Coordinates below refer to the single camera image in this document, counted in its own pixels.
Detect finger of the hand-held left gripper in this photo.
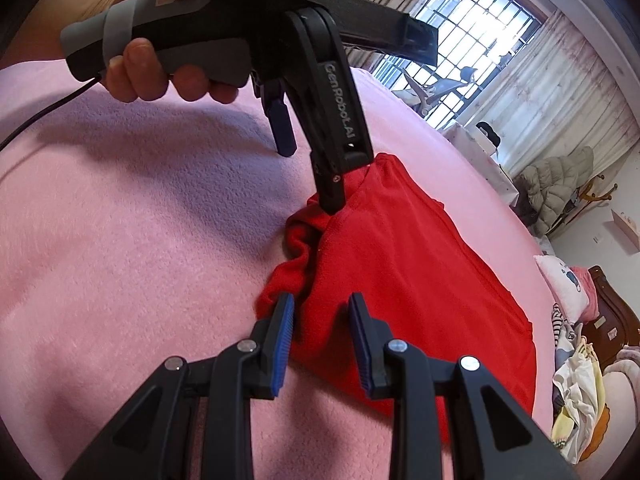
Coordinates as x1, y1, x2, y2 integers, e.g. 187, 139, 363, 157
286, 6, 374, 214
264, 80, 298, 157

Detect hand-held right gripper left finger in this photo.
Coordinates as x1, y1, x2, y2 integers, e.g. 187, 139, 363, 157
62, 291, 296, 480

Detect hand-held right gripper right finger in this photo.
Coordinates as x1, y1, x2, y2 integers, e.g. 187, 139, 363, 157
348, 292, 581, 480

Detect red sweater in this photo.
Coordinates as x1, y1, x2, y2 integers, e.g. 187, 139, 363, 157
256, 152, 538, 448

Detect pile of mixed clothes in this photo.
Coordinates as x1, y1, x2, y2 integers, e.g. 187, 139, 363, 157
552, 352, 610, 462

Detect grey chair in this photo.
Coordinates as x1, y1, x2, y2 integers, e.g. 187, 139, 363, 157
392, 65, 483, 117

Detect barred window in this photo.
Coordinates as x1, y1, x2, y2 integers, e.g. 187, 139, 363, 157
372, 0, 546, 131

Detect table with white cloth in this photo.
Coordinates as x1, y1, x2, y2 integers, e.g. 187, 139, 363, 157
442, 122, 521, 208

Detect black bag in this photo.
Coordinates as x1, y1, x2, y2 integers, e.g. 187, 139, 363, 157
475, 121, 504, 154

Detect pink fleece blanket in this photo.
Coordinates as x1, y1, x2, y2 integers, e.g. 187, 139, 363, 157
0, 57, 556, 480

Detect grey striped garment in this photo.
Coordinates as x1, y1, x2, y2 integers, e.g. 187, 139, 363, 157
550, 302, 583, 357

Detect white printed pillow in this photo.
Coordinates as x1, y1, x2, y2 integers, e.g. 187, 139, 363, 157
534, 254, 591, 321

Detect yellow garment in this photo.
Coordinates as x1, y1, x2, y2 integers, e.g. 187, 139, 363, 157
550, 400, 583, 453

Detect beige puffy jacket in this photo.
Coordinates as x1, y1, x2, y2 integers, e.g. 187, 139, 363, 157
520, 147, 596, 236

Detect pink pillow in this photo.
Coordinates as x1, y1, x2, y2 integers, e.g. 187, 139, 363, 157
570, 266, 602, 322

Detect dark wooden headboard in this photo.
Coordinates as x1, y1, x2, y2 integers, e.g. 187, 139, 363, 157
582, 265, 640, 371

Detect pale pink plush cushion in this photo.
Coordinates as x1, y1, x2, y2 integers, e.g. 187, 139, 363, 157
602, 345, 640, 443

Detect wooden coat rack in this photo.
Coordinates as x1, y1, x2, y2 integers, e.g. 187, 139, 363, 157
575, 175, 619, 222

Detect black cable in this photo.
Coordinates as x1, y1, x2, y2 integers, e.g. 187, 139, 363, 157
0, 74, 104, 151

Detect pink wall shelf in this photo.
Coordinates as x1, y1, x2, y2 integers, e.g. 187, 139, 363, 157
610, 209, 640, 252

